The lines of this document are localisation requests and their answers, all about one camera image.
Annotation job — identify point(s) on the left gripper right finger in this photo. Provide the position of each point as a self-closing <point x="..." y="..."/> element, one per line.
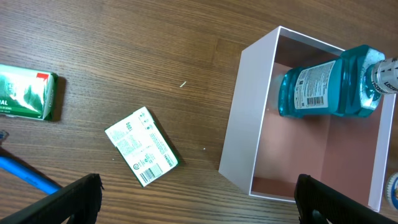
<point x="318" y="203"/>

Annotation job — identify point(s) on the blue mouthwash bottle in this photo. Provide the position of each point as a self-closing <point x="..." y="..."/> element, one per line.
<point x="349" y="85"/>

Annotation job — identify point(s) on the white cotton bud tub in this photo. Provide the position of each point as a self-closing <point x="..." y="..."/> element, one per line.
<point x="391" y="191"/>

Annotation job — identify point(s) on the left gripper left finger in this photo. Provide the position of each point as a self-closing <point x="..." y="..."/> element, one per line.
<point x="77" y="203"/>

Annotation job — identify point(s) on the pink open cardboard box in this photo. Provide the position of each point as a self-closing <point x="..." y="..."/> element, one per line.
<point x="264" y="153"/>

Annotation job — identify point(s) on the white green soap box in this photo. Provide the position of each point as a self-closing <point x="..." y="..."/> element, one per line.
<point x="142" y="146"/>

